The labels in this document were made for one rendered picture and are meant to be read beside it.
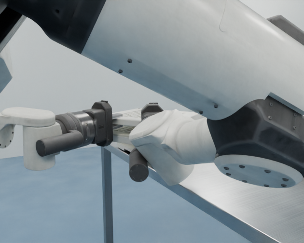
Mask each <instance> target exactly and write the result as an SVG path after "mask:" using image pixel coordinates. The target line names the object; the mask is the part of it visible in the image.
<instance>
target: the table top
mask: <svg viewBox="0 0 304 243"><path fill-rule="evenodd" d="M104 148H105V149H107V150H108V151H110V152H111V153H113V154H115V155H116V156H118V157H119V158H121V159H122V160H124V161H125V162H127V163H129V154H130V151H128V150H126V151H124V150H122V149H120V148H118V147H117V142H112V143H111V144H110V145H108V146H105V147H104ZM147 165H148V170H149V175H148V176H149V177H150V178H152V179H154V180H155V181H157V182H158V183H160V184H161V185H163V186H164V187H166V188H168V189H169V190H171V191H172V192H174V193H175V194H177V195H179V196H180V197H182V198H183V199H185V200H186V201H188V202H189V203H191V204H193V205H194V206H196V207H197V208H199V209H200V210H202V211H204V212H205V213H207V214H208V215H210V216H211V217H213V218H214V219H216V220H218V221H219V222H221V223H222V224H224V225H225V226H227V227H229V228H230V229H232V230H233V231H235V232H236V233H238V234H239V235H241V236H243V237H244V238H246V239H247V240H249V241H250V242H252V243H304V177H303V180H302V181H301V182H300V183H298V184H296V185H295V186H293V187H290V188H269V187H262V186H257V185H253V184H248V183H244V182H241V181H238V180H235V179H233V178H230V177H228V176H226V175H224V174H223V173H221V172H220V171H219V170H218V168H217V167H216V165H215V164H214V163H204V164H195V165H194V169H193V171H192V172H191V174H190V175H189V176H188V177H187V178H186V179H185V180H183V181H182V182H180V183H179V184H177V185H174V186H169V185H167V183H166V182H165V181H164V180H163V179H162V178H161V177H160V176H159V174H158V173H157V172H156V171H155V170H154V169H153V167H152V166H151V165H150V164H149V163H148V162H147Z"/></svg>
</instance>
